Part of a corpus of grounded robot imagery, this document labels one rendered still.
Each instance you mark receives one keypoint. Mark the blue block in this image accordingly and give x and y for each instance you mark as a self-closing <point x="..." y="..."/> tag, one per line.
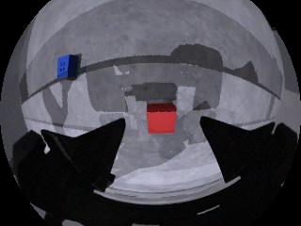
<point x="66" y="66"/>

